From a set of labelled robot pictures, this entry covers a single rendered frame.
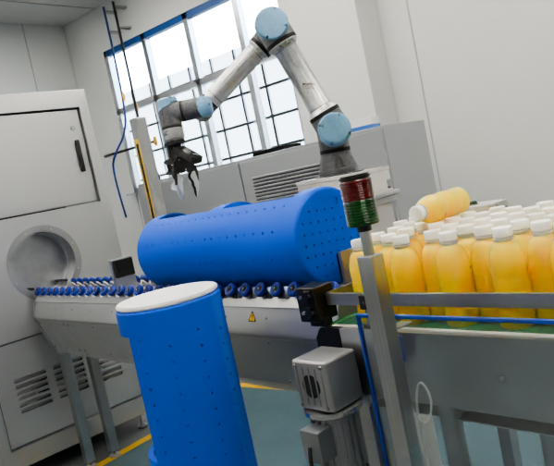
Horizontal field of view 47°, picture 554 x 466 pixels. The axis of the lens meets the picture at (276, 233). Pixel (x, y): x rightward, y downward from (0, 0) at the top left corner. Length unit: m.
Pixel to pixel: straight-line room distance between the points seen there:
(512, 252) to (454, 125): 3.46
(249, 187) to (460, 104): 1.60
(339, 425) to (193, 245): 0.86
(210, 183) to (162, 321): 2.79
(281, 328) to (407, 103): 3.23
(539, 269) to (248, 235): 0.89
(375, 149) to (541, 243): 2.32
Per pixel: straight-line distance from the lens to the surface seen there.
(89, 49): 7.42
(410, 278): 1.45
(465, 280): 1.39
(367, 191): 1.23
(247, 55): 2.44
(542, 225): 1.32
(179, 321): 1.64
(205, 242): 2.06
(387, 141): 3.55
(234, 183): 4.21
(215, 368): 1.70
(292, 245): 1.74
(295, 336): 1.84
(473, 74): 4.67
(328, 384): 1.47
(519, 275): 1.32
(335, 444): 1.55
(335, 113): 2.25
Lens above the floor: 1.28
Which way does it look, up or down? 5 degrees down
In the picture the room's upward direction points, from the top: 12 degrees counter-clockwise
